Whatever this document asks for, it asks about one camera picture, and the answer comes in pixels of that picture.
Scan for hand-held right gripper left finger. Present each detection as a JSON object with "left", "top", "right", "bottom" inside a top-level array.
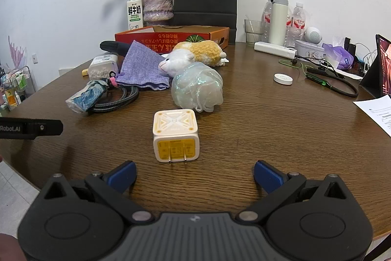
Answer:
[{"left": 40, "top": 161, "right": 155, "bottom": 226}]

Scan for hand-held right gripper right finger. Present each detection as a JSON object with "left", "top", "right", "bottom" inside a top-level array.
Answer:
[{"left": 236, "top": 160, "right": 351, "bottom": 225}]

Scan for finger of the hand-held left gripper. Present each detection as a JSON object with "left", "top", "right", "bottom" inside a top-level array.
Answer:
[{"left": 26, "top": 119, "right": 64, "bottom": 139}]

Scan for blue patterned packet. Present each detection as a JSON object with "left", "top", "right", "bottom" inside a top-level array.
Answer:
[{"left": 65, "top": 80, "right": 108, "bottom": 114}]

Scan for white yellow power adapter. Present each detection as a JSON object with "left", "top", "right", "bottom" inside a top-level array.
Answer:
[{"left": 152, "top": 109, "right": 201, "bottom": 164}]

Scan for black braided cable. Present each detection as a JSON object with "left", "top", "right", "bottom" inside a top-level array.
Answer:
[{"left": 88, "top": 84, "right": 140, "bottom": 113}]

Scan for clear jar of white beads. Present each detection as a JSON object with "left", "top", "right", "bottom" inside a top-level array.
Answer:
[{"left": 88, "top": 54, "right": 119, "bottom": 80}]

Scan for iridescent clear plastic bag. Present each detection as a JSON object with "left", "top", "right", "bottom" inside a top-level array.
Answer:
[{"left": 171, "top": 62, "right": 224, "bottom": 113}]

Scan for white yellow plush sheep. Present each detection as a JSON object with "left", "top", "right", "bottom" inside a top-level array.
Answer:
[{"left": 158, "top": 40, "right": 227, "bottom": 77}]

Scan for orange cardboard box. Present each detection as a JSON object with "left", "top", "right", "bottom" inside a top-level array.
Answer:
[{"left": 115, "top": 25, "right": 230, "bottom": 54}]

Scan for wooden desktop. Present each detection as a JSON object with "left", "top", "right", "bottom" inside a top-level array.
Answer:
[{"left": 0, "top": 42, "right": 391, "bottom": 252}]

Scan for pink paper decoration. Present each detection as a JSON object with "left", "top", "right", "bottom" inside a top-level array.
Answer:
[{"left": 8, "top": 35, "right": 27, "bottom": 69}]

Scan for white round disc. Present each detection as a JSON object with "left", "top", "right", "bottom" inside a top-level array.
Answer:
[{"left": 273, "top": 73, "right": 293, "bottom": 85}]

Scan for green black neckband earphones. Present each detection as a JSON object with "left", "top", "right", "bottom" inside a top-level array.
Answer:
[{"left": 279, "top": 58, "right": 359, "bottom": 98}]

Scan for white paper sheet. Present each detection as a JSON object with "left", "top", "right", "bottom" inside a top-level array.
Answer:
[{"left": 353, "top": 94, "right": 391, "bottom": 138}]

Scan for white power bank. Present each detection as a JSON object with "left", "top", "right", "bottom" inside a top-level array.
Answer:
[{"left": 254, "top": 41, "right": 298, "bottom": 59}]

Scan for white tin box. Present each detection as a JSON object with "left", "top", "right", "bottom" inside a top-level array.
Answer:
[{"left": 294, "top": 39, "right": 325, "bottom": 59}]

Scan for purple tissue pack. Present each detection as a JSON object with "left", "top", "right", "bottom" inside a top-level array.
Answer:
[{"left": 322, "top": 43, "right": 355, "bottom": 71}]

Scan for clear glass cup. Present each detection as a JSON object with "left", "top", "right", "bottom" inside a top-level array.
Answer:
[{"left": 244, "top": 19, "right": 266, "bottom": 45}]

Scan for white milk carton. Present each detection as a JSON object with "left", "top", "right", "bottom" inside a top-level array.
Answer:
[{"left": 126, "top": 0, "right": 144, "bottom": 30}]

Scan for white round speaker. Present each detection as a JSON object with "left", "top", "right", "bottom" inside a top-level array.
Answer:
[{"left": 304, "top": 26, "right": 323, "bottom": 44}]

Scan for tablet in black case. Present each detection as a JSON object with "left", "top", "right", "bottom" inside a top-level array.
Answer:
[{"left": 358, "top": 34, "right": 391, "bottom": 100}]

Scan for black charger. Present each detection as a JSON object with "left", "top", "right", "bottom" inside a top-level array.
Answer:
[{"left": 344, "top": 37, "right": 357, "bottom": 57}]

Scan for white thermos bottle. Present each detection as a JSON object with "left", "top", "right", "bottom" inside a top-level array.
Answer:
[{"left": 268, "top": 0, "right": 289, "bottom": 46}]

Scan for purple textured vase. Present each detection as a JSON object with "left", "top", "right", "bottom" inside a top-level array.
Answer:
[{"left": 143, "top": 0, "right": 174, "bottom": 22}]

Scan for wire rack of bottles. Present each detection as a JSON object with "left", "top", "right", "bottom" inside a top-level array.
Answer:
[{"left": 0, "top": 65, "right": 37, "bottom": 111}]

